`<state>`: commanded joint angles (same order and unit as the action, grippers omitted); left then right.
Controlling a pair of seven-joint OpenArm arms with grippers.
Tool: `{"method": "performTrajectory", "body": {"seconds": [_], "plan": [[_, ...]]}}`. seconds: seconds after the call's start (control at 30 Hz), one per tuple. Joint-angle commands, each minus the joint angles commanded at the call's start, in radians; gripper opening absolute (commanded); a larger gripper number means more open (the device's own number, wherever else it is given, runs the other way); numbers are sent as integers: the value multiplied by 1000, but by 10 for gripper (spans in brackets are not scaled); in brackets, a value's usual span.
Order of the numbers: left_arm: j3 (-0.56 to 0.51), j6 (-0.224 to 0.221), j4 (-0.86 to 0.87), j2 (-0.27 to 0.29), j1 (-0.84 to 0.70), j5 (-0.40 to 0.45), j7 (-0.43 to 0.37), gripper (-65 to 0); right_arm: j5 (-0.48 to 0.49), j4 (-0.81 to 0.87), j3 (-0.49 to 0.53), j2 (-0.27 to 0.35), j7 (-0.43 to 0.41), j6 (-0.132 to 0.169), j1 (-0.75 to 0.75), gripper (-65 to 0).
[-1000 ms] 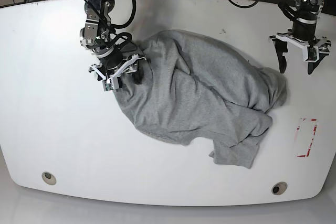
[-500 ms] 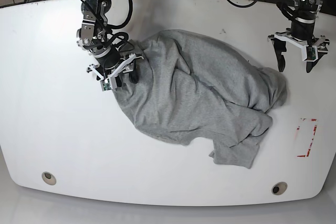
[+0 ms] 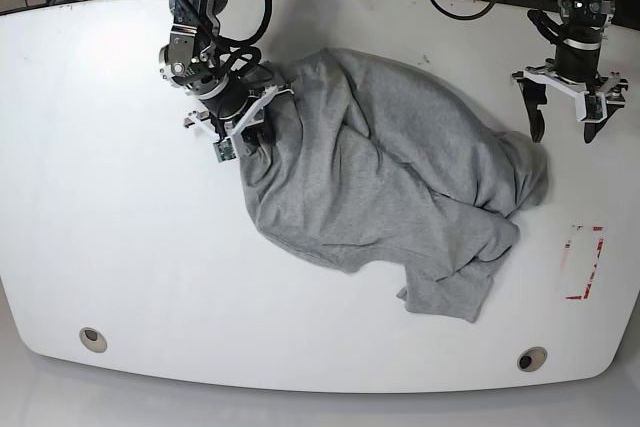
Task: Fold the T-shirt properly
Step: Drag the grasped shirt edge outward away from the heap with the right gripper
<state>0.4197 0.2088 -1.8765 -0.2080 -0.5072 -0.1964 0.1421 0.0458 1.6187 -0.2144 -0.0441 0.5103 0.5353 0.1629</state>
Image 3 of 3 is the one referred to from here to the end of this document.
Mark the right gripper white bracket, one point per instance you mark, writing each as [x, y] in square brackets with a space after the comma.
[234, 111]

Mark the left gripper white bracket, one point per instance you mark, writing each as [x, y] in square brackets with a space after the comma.
[574, 72]

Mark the grey T-shirt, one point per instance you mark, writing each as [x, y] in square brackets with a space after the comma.
[375, 160]

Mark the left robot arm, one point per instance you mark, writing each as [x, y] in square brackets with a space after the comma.
[582, 22]

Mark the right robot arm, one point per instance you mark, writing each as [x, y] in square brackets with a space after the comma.
[226, 76]

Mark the red tape marking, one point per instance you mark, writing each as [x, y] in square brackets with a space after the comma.
[581, 255]

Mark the right table grommet hole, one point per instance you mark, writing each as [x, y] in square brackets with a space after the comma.
[532, 359]

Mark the table grommet hole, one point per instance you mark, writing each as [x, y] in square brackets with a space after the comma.
[532, 359]
[93, 340]

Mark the left table grommet hole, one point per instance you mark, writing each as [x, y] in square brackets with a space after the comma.
[93, 340]

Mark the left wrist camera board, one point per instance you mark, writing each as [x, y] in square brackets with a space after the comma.
[593, 108]

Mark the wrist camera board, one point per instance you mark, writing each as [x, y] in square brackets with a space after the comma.
[224, 150]
[593, 108]

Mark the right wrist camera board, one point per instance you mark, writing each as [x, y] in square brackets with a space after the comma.
[224, 150]

